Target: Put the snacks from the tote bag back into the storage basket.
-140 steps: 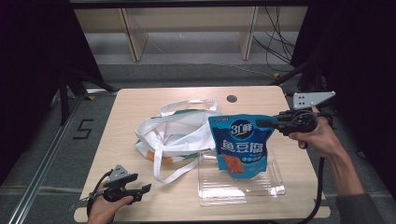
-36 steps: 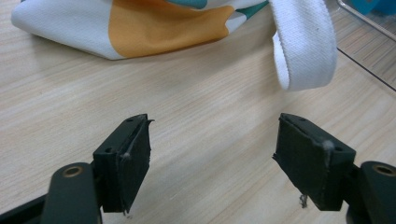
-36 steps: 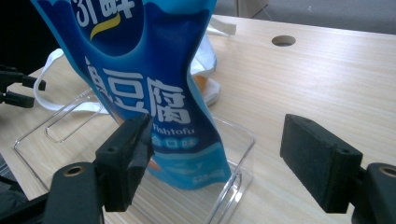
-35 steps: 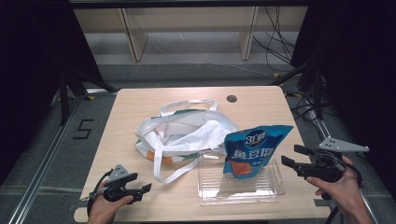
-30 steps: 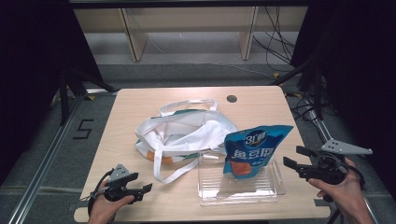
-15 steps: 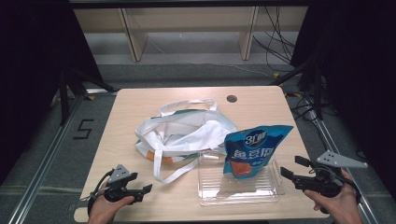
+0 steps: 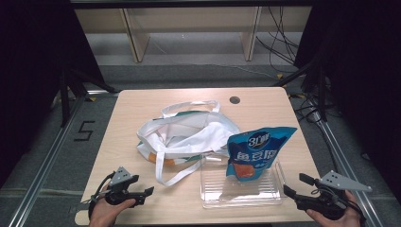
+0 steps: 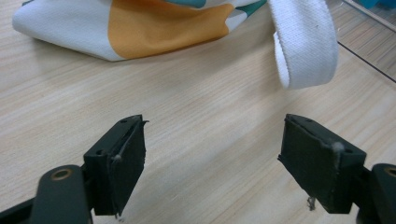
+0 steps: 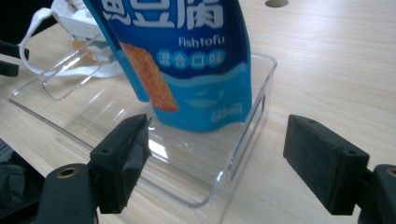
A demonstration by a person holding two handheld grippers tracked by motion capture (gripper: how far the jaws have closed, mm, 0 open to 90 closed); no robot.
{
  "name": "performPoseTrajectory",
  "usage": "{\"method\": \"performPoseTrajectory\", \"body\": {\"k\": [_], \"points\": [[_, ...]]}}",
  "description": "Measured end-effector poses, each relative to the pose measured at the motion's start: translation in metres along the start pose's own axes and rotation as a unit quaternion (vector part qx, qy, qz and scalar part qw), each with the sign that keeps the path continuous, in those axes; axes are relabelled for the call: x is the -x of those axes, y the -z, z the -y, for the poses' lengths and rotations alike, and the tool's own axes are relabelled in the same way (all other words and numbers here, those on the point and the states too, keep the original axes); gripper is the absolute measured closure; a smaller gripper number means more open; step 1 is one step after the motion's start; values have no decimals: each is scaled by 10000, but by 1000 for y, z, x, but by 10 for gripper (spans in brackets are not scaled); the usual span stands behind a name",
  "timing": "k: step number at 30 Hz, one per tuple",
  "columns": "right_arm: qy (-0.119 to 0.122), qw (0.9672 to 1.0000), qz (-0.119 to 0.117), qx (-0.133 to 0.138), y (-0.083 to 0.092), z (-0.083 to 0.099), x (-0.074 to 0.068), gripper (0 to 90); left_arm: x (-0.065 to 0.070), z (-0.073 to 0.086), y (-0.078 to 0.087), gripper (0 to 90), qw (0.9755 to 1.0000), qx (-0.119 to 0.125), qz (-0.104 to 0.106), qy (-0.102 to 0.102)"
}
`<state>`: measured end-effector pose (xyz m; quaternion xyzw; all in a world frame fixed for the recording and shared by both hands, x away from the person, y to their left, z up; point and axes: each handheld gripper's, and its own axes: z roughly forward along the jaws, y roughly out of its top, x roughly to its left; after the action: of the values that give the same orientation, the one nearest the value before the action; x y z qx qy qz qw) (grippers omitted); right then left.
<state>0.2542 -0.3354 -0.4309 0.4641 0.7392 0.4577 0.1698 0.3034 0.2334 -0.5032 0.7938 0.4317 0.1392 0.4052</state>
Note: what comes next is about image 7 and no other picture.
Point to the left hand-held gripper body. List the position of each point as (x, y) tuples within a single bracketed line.
[(121, 186)]

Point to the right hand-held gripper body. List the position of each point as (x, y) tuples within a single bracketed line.
[(334, 189)]

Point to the blue snack packet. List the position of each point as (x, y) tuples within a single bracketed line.
[(255, 151)]

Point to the clear plastic box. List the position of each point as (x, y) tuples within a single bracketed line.
[(220, 189)]

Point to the white patterned tote bag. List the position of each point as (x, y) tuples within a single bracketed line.
[(189, 132)]

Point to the person's left hand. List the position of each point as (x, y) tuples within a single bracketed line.
[(107, 213)]

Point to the person's right hand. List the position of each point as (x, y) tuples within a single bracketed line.
[(346, 217)]

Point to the black metal stand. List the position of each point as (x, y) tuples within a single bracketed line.
[(321, 91), (65, 97)]

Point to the round grey table grommet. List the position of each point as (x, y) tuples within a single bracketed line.
[(235, 100)]

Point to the dark curtain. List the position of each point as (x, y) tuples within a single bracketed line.
[(365, 78), (31, 78)]

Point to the light wooden shelf unit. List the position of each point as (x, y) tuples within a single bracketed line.
[(138, 44)]

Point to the aluminium floor rail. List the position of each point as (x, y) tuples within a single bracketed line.
[(41, 176), (340, 157)]

